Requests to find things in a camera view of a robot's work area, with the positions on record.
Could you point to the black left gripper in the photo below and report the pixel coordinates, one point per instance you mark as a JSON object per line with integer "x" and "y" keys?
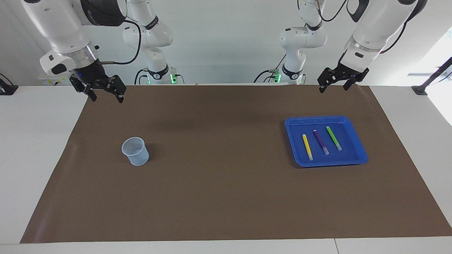
{"x": 348, "y": 73}

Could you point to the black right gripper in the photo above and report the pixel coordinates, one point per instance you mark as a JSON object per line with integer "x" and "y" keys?
{"x": 91, "y": 74}

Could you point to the green pen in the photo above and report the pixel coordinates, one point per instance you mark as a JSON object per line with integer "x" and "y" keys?
{"x": 333, "y": 138}

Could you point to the purple pen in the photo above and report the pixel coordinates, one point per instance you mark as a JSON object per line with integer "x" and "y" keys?
{"x": 320, "y": 141}

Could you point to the yellow pen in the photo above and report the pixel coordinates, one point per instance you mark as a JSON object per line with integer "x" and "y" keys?
{"x": 307, "y": 146}

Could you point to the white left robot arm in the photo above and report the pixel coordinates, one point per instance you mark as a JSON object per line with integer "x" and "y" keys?
{"x": 374, "y": 31}

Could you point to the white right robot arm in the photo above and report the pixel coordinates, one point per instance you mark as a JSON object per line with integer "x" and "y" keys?
{"x": 63, "y": 24}

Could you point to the pale blue mesh pen cup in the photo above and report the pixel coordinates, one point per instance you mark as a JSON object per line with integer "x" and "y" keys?
{"x": 136, "y": 153}

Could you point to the blue plastic tray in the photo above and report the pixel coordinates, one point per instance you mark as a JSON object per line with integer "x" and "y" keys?
{"x": 348, "y": 155}

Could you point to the black stand with base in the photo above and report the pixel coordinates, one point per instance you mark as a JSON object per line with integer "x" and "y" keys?
{"x": 420, "y": 90}

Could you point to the brown table mat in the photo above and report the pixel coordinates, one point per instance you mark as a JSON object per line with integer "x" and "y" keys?
{"x": 226, "y": 194}

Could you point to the black clamp mount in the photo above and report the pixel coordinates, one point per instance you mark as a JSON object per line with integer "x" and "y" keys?
{"x": 7, "y": 88}

